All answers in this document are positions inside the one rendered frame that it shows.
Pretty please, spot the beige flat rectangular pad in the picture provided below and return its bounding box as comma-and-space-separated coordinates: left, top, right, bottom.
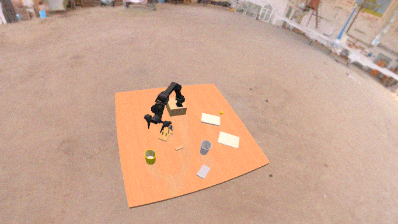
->
217, 132, 239, 149

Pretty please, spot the yellow mug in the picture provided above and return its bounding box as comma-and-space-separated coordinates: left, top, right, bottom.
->
145, 149, 156, 165

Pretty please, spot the grey cup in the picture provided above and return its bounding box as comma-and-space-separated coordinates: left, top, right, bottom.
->
200, 140, 212, 155

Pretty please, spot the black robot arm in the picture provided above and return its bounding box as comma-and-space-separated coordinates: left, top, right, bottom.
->
151, 82, 185, 124

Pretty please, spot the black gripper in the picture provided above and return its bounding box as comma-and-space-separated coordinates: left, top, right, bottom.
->
144, 112, 170, 133

